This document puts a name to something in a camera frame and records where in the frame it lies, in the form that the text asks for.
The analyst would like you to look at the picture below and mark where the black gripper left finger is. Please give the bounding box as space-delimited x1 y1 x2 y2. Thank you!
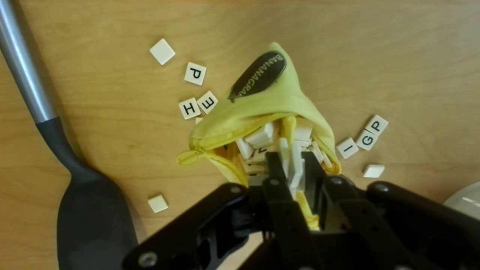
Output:
264 153 319 270

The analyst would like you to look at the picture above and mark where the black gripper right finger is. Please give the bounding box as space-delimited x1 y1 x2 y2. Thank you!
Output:
301 153 400 270

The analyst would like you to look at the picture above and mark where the yellow banana-shaped cloth bag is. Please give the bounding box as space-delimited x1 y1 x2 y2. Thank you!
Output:
175 41 343 231

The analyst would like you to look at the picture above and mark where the blank white tile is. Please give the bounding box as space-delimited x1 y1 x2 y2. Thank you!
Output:
363 165 385 179

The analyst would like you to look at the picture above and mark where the white letter tile I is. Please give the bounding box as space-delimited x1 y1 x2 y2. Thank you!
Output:
336 138 358 159

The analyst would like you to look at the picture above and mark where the white letter tile G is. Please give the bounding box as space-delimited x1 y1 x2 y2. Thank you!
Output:
355 129 378 152

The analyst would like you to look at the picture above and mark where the white plastic colander bowl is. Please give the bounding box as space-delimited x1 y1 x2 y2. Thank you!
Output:
445 182 480 221

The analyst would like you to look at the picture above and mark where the white letter tile P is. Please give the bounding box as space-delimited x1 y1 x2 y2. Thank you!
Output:
366 114 388 135

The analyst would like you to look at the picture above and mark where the black spatula with metal handle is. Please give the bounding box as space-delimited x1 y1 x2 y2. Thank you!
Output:
0 0 136 270

